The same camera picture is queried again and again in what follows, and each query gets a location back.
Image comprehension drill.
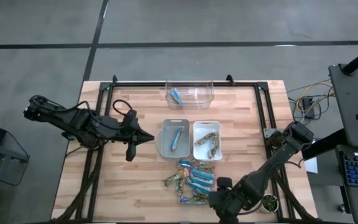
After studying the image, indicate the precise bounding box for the dark blue granola bar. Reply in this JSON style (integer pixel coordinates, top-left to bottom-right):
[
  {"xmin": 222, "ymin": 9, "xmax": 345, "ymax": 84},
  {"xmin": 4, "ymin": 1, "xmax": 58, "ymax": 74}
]
[
  {"xmin": 170, "ymin": 89, "xmax": 185, "ymax": 108},
  {"xmin": 178, "ymin": 194, "xmax": 209, "ymax": 205},
  {"xmin": 193, "ymin": 187, "xmax": 213, "ymax": 198}
]

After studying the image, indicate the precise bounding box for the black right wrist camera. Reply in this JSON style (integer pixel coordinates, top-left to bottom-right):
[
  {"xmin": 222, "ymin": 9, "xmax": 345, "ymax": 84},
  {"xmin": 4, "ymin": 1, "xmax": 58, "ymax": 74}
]
[{"xmin": 221, "ymin": 214, "xmax": 239, "ymax": 224}]

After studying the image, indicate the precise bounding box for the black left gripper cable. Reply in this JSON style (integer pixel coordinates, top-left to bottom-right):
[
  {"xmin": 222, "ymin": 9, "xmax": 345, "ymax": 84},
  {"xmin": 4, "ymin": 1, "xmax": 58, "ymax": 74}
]
[{"xmin": 112, "ymin": 99, "xmax": 136, "ymax": 118}]

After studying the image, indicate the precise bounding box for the white paper sheet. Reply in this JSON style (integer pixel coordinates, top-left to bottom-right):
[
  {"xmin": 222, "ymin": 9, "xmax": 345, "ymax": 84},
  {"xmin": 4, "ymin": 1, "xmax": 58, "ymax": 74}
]
[{"xmin": 298, "ymin": 136, "xmax": 319, "ymax": 174}]

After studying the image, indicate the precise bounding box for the light blue granola bar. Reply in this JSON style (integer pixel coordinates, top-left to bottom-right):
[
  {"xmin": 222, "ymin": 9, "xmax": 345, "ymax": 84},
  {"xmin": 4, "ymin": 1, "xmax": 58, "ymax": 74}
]
[
  {"xmin": 186, "ymin": 182, "xmax": 213, "ymax": 194},
  {"xmin": 189, "ymin": 175, "xmax": 214, "ymax": 187},
  {"xmin": 190, "ymin": 168, "xmax": 215, "ymax": 181},
  {"xmin": 170, "ymin": 125, "xmax": 186, "ymax": 152}
]

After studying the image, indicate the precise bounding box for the blue and orange granola bar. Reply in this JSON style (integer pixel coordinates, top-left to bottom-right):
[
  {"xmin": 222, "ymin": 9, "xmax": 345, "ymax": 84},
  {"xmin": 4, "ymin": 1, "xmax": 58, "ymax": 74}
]
[{"xmin": 178, "ymin": 159, "xmax": 198, "ymax": 169}]

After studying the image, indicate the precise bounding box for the small potted plant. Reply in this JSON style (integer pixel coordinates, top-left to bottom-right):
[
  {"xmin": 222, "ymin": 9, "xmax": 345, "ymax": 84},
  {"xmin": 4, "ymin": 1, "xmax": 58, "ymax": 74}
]
[{"xmin": 259, "ymin": 193, "xmax": 280, "ymax": 215}]

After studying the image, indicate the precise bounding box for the yellow cable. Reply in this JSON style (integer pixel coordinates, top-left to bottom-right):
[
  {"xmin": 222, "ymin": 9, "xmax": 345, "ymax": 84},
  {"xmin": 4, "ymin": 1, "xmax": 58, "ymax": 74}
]
[{"xmin": 296, "ymin": 80, "xmax": 335, "ymax": 111}]

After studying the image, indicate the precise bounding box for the black aluminium table frame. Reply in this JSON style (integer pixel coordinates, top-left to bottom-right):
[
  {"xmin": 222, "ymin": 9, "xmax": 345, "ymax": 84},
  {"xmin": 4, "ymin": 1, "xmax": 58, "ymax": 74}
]
[{"xmin": 51, "ymin": 73, "xmax": 318, "ymax": 224}]

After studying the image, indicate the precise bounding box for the black power adapter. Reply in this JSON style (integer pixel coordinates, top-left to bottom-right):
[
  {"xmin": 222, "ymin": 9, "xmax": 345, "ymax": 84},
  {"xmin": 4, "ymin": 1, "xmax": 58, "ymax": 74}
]
[{"xmin": 301, "ymin": 96, "xmax": 316, "ymax": 119}]

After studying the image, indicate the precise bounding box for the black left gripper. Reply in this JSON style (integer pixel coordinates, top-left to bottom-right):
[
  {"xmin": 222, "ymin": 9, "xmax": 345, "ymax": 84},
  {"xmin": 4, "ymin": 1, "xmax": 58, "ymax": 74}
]
[{"xmin": 115, "ymin": 108, "xmax": 155, "ymax": 146}]

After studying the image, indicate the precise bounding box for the clear plastic bin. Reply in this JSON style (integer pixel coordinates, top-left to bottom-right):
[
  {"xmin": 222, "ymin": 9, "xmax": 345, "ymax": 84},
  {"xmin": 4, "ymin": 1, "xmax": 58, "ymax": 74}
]
[{"xmin": 165, "ymin": 80, "xmax": 214, "ymax": 110}]

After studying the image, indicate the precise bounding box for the white plastic bin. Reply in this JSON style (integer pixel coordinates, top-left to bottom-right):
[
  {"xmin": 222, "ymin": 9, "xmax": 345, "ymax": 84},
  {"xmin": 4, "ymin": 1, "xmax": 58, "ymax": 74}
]
[{"xmin": 193, "ymin": 120, "xmax": 223, "ymax": 162}]

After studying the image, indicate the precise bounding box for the black metal side stand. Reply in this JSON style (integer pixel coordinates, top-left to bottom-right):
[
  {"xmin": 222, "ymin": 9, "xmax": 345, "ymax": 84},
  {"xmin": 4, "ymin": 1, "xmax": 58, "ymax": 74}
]
[{"xmin": 0, "ymin": 130, "xmax": 30, "ymax": 224}]

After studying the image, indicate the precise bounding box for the grey plastic bin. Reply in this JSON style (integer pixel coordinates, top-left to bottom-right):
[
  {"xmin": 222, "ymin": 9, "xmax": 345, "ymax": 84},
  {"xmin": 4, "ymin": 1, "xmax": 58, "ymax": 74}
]
[{"xmin": 158, "ymin": 118, "xmax": 191, "ymax": 159}]

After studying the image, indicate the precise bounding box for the black cart crossbar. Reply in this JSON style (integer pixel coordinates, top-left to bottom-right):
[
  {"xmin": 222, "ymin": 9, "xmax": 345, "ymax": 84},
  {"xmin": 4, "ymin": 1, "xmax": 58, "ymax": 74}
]
[{"xmin": 301, "ymin": 128, "xmax": 347, "ymax": 162}]

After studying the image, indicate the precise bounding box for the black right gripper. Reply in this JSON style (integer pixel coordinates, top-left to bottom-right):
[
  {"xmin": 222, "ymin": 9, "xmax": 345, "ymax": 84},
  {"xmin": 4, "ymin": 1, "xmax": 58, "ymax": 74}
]
[{"xmin": 208, "ymin": 177, "xmax": 254, "ymax": 223}]

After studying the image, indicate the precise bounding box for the grey metal mounting plate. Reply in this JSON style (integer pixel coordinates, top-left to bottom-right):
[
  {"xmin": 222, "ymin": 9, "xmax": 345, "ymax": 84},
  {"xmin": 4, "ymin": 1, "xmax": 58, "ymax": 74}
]
[{"xmin": 263, "ymin": 127, "xmax": 277, "ymax": 139}]

